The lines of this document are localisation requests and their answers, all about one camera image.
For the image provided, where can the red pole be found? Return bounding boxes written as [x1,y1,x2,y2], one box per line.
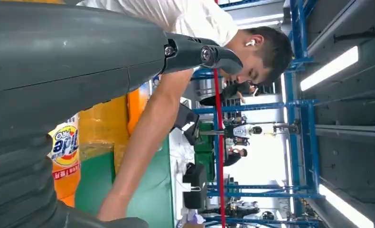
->
[213,0,226,228]

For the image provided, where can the grey ceiling rail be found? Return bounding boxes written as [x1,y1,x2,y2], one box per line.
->
[315,124,375,139]

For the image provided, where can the black box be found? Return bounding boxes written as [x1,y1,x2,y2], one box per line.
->
[182,188,207,210]
[184,163,208,190]

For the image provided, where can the steel support pole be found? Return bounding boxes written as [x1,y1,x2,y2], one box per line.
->
[199,123,302,136]

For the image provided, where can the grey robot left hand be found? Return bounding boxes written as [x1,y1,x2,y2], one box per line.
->
[0,0,244,228]

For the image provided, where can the ceiling light tube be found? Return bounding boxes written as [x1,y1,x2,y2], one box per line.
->
[300,45,359,92]
[319,184,375,228]

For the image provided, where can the blue steel rack frame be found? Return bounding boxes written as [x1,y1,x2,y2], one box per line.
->
[190,0,325,228]

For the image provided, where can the black machine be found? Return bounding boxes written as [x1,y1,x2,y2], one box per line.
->
[225,201,261,219]

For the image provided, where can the white humanoid robot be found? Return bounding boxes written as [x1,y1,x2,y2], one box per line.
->
[225,124,263,147]

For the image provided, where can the standing background person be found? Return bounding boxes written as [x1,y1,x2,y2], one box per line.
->
[224,148,248,167]

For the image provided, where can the black equipment case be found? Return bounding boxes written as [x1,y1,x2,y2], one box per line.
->
[173,104,200,146]

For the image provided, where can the yellow plastic sheet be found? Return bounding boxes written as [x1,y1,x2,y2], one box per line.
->
[79,95,130,174]

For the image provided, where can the green crate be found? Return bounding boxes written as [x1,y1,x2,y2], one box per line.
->
[194,123,216,182]

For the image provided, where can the seated background person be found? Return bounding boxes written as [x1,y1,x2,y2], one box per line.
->
[199,81,261,107]

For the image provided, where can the green table mat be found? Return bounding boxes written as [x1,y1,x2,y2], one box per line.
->
[75,137,175,228]

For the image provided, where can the silver metal drum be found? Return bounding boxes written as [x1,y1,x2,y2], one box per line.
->
[195,78,216,98]

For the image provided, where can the purple white plastic bag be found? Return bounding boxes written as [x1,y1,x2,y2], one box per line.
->
[176,209,207,225]

